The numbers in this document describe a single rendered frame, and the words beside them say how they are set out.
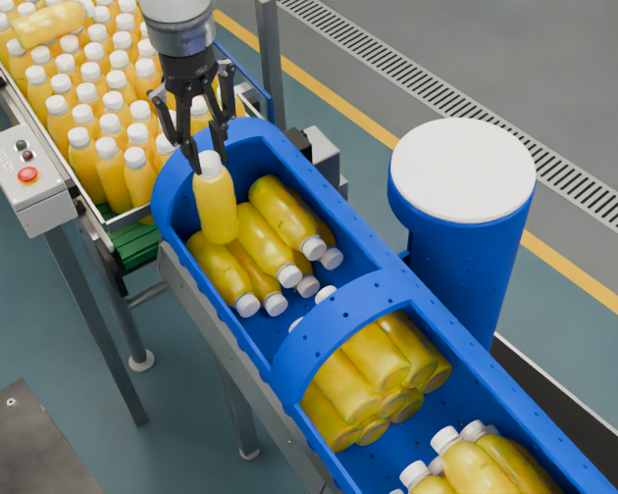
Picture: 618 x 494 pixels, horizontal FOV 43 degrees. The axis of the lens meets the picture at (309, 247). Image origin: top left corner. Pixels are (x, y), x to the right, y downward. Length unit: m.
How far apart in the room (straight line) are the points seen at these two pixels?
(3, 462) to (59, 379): 1.37
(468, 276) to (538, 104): 1.80
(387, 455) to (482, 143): 0.65
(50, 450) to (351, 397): 0.44
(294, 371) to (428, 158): 0.61
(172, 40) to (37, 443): 0.60
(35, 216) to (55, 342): 1.17
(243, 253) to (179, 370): 1.13
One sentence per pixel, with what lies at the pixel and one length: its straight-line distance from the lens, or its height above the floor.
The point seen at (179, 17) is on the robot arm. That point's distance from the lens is 1.01.
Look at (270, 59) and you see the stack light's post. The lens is 1.93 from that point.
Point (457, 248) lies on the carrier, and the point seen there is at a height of 0.96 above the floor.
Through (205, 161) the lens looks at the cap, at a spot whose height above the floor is 1.27.
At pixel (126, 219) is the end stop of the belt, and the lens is 1.58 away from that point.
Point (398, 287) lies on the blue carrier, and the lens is 1.11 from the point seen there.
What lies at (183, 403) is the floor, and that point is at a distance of 2.43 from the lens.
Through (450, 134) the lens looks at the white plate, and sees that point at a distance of 1.60.
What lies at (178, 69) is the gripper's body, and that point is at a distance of 1.07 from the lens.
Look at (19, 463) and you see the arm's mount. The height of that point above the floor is 1.10.
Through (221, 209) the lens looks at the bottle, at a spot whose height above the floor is 1.18.
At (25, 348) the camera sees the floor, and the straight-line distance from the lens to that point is 2.68.
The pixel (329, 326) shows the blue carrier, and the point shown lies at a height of 1.22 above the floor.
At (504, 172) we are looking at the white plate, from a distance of 1.54.
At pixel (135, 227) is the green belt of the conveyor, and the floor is 0.90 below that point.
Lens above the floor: 2.13
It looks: 52 degrees down
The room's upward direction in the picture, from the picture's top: 3 degrees counter-clockwise
